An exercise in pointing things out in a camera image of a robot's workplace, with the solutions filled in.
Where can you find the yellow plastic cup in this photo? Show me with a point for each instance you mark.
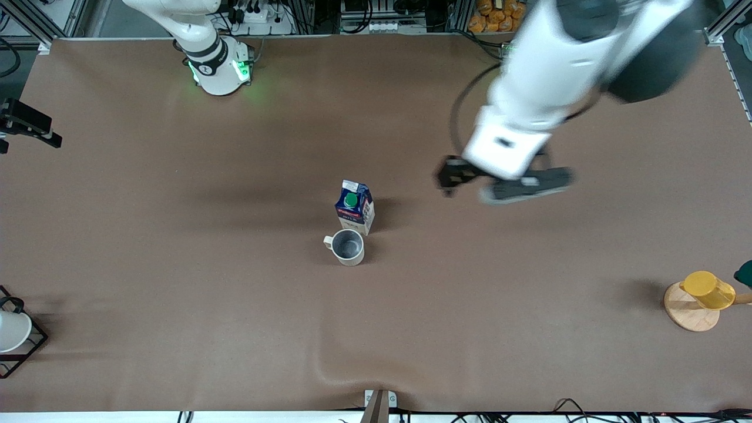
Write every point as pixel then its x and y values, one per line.
pixel 708 291

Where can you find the white power strip with plugs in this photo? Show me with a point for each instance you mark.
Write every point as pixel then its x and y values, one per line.
pixel 258 17

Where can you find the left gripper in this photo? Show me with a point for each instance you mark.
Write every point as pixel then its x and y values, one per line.
pixel 455 171

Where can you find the wooden mug stand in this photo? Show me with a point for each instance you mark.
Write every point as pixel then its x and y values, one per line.
pixel 690 314

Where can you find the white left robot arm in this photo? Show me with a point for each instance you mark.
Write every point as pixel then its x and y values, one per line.
pixel 558 59

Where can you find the grey metal cup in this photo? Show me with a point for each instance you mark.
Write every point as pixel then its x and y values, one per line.
pixel 348 247

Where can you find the metal table clamp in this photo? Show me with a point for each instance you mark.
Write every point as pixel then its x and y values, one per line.
pixel 380 405

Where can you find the blue white milk carton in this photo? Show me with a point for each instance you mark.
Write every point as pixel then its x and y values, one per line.
pixel 354 208

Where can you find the dark green cup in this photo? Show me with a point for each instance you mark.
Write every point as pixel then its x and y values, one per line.
pixel 745 275

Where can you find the bag of orange buns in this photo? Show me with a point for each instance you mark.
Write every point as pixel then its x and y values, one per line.
pixel 496 17

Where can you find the brown table cover mat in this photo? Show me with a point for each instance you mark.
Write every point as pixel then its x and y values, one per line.
pixel 176 235

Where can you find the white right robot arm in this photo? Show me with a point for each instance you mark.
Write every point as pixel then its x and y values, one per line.
pixel 211 64

